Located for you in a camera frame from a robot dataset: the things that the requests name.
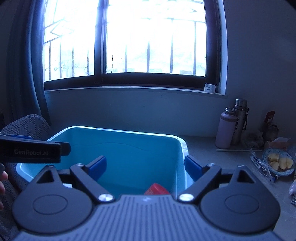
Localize red cylindrical canister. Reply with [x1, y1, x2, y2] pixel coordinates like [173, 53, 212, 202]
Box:
[144, 183, 170, 195]

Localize person's left hand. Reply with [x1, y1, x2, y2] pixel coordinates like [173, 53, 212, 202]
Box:
[0, 171, 8, 211]

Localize grey textured chair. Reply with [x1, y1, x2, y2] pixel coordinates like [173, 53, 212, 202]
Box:
[1, 114, 51, 240]

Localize blue plastic storage bin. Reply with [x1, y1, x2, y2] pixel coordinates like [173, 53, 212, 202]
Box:
[16, 126, 195, 200]

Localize crinkled snack wrapper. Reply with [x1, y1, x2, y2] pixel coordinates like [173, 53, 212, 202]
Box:
[249, 149, 276, 183]

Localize pink thermos bottle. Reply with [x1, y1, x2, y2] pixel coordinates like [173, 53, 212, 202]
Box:
[215, 108, 238, 149]

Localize plate of yellow food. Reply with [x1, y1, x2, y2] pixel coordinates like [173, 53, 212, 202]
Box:
[262, 148, 295, 176]

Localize steel thermos bottle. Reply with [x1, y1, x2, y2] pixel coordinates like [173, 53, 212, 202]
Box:
[232, 98, 249, 145]

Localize small white sill device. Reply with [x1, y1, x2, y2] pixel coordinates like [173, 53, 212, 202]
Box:
[204, 83, 216, 93]

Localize dark blue curtain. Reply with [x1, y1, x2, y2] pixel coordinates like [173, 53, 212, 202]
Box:
[6, 1, 51, 124]

